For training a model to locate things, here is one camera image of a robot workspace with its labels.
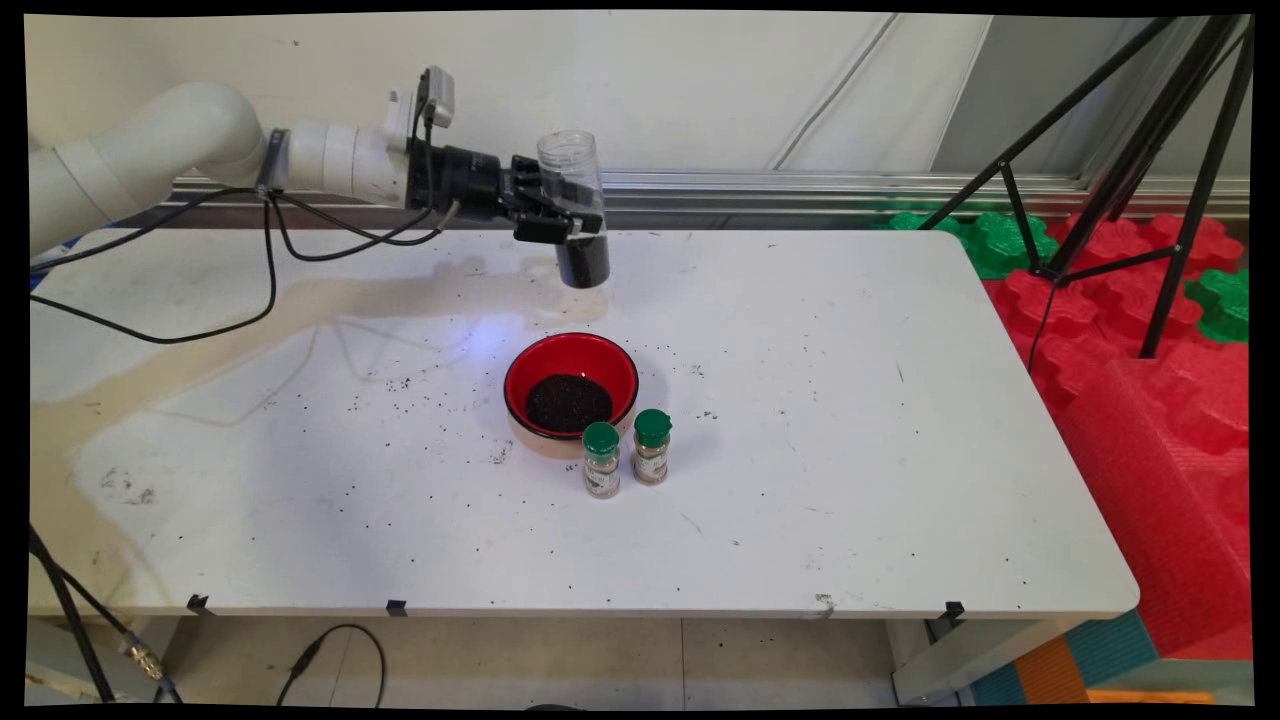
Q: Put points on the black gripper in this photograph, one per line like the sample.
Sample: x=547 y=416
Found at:
x=460 y=185

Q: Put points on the clear jar with black seeds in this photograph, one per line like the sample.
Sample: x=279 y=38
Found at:
x=585 y=265

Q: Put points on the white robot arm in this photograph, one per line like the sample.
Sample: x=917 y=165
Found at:
x=160 y=140

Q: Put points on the red bowl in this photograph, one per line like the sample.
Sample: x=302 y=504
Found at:
x=605 y=365

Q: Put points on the black seeds heap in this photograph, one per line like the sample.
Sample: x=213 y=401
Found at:
x=570 y=402

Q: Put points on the green-lidded glass spice jar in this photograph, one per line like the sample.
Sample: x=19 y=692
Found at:
x=652 y=455
x=602 y=470

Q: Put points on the small green foam puzzle block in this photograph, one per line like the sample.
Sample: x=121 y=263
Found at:
x=905 y=220

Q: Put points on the red and green foam mat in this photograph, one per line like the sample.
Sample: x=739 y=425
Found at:
x=1060 y=310

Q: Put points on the red foam puzzle block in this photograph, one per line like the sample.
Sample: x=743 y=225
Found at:
x=1110 y=240
x=1215 y=240

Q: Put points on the black tripod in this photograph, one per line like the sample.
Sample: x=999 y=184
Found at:
x=1140 y=150

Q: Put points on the grey table leg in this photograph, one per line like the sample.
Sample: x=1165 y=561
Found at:
x=60 y=690
x=960 y=660

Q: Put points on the large red foam block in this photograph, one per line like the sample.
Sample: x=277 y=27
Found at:
x=1160 y=500

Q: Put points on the orange foam mat tile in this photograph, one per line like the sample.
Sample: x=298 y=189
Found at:
x=1050 y=672

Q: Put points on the teal foam mat tile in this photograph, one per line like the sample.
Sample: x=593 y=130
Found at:
x=1120 y=645

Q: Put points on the aluminium wall rail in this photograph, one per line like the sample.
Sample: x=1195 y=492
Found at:
x=800 y=190

